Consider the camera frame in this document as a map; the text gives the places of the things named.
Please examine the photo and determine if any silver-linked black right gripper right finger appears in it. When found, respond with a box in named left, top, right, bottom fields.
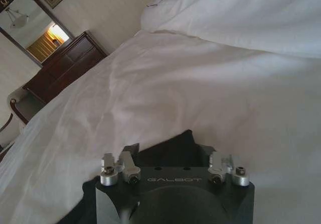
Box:
left=203, top=145, right=251, bottom=186

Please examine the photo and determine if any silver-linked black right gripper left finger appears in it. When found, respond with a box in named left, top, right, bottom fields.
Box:
left=99, top=142, right=141, bottom=186

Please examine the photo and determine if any white bed duvet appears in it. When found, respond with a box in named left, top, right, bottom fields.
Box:
left=0, top=30, right=321, bottom=224

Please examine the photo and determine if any black garment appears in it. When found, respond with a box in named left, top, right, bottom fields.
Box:
left=59, top=129, right=209, bottom=224

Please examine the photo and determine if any dark wooden dresser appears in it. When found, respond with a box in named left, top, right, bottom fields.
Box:
left=22, top=31, right=109, bottom=104

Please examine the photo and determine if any wooden armchair with pale cushion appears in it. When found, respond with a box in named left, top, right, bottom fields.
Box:
left=0, top=87, right=48, bottom=150

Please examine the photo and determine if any white pillow with brown piping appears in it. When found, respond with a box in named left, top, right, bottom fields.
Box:
left=139, top=0, right=321, bottom=59

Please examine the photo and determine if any wall mirror with dark frame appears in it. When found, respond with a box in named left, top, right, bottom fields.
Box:
left=0, top=0, right=76, bottom=68

